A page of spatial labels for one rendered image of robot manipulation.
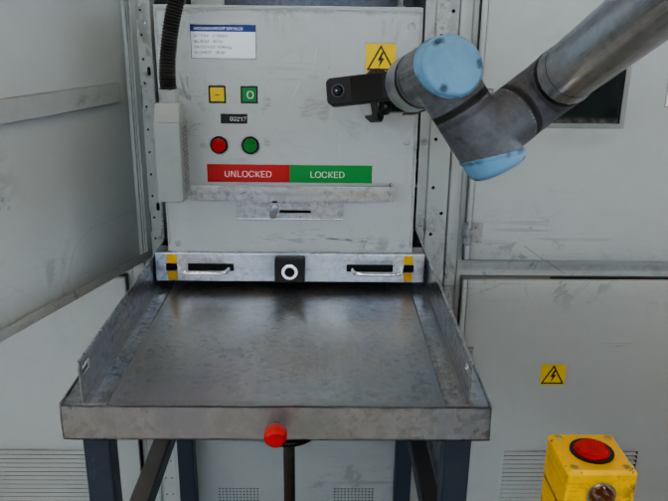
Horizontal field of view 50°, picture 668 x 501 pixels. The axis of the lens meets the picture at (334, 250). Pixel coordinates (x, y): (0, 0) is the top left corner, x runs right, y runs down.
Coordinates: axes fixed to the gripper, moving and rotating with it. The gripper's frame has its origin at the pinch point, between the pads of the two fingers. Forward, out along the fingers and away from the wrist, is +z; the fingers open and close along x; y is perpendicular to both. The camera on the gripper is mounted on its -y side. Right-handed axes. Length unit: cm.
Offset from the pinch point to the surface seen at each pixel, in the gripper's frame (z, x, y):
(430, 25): 14.2, 18.0, 21.2
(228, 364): -15, -43, -29
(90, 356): -19, -39, -50
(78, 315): 49, -41, -57
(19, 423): 61, -68, -74
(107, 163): 30, -7, -47
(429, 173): 21.6, -13.0, 22.5
